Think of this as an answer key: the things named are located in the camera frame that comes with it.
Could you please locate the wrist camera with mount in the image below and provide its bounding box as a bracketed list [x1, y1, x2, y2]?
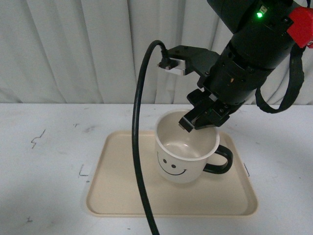
[158, 45, 219, 76]

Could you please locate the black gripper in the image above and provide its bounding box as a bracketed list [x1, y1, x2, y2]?
[179, 42, 273, 133]

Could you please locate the black braided cable loop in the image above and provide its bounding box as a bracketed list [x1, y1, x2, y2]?
[255, 46, 305, 114]

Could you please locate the beige rectangular plastic tray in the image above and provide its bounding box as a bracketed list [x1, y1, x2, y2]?
[86, 131, 258, 218]

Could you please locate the red plastic block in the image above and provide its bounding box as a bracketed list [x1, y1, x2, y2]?
[287, 6, 313, 48]

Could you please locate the white smiley face mug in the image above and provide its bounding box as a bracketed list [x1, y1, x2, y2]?
[155, 109, 233, 184]

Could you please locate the thick black cable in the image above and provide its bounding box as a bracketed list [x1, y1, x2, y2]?
[132, 40, 169, 235]

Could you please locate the white pleated curtain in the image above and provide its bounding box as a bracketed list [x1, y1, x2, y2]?
[0, 0, 313, 106]

